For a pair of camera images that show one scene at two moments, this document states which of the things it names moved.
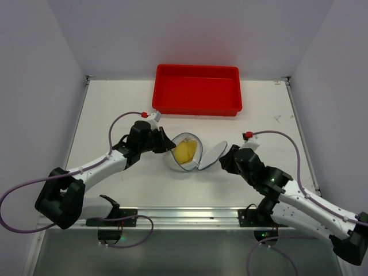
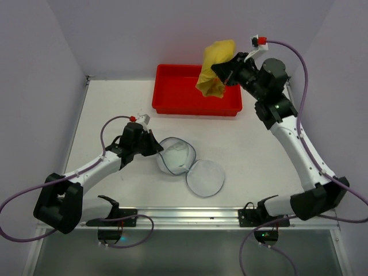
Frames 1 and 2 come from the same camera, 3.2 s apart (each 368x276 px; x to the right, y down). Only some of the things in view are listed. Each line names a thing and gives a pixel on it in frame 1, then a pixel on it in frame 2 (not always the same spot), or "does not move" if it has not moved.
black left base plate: (117, 214) does not move
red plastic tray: (197, 89) does not move
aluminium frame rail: (174, 218) does not move
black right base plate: (249, 217) does not move
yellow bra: (184, 151) to (217, 53)
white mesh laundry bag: (201, 161) to (204, 177)
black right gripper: (232, 158) to (233, 71)
